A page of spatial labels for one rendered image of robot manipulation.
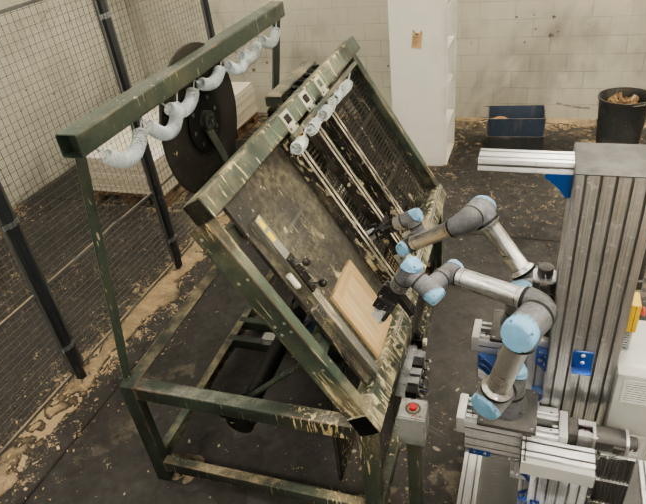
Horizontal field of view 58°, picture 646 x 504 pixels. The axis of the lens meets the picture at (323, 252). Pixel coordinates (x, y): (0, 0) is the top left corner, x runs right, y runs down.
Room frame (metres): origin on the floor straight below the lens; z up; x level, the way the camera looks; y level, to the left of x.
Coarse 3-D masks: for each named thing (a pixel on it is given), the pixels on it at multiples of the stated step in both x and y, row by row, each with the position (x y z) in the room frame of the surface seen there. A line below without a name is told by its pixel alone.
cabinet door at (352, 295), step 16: (352, 272) 2.39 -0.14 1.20; (336, 288) 2.23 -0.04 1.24; (352, 288) 2.31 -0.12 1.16; (368, 288) 2.40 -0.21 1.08; (336, 304) 2.16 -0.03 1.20; (352, 304) 2.23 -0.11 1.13; (368, 304) 2.31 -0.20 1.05; (352, 320) 2.14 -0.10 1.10; (368, 320) 2.23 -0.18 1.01; (368, 336) 2.14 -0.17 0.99; (384, 336) 2.22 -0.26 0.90
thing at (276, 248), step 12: (252, 228) 2.15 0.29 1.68; (264, 240) 2.13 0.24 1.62; (276, 240) 2.14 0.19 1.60; (276, 252) 2.11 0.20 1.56; (288, 252) 2.14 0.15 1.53; (288, 264) 2.10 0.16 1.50; (300, 288) 2.08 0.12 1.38; (312, 300) 2.06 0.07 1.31; (324, 300) 2.08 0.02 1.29; (336, 324) 2.03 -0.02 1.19; (348, 336) 2.02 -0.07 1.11; (348, 348) 2.01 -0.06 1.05; (360, 348) 2.01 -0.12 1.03; (360, 360) 1.99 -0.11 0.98; (372, 360) 2.01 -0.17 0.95; (372, 372) 1.97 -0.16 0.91
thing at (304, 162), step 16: (288, 112) 2.76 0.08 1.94; (288, 128) 2.67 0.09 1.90; (288, 144) 2.69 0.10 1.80; (304, 160) 2.67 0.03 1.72; (304, 176) 2.67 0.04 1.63; (320, 176) 2.66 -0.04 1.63; (320, 192) 2.64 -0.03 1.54; (336, 192) 2.67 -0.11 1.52; (336, 208) 2.61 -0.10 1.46; (352, 224) 2.59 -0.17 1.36; (352, 240) 2.59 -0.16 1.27; (368, 240) 2.60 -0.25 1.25; (368, 256) 2.56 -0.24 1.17; (384, 272) 2.53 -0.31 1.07
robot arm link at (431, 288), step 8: (424, 272) 1.74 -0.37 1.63; (440, 272) 1.74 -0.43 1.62; (416, 280) 1.71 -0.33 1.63; (424, 280) 1.70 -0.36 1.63; (432, 280) 1.70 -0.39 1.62; (440, 280) 1.71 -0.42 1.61; (416, 288) 1.69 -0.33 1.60; (424, 288) 1.68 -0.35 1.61; (432, 288) 1.67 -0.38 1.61; (440, 288) 1.67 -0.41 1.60; (424, 296) 1.67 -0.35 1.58; (432, 296) 1.65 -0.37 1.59; (440, 296) 1.65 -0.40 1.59; (432, 304) 1.65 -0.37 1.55
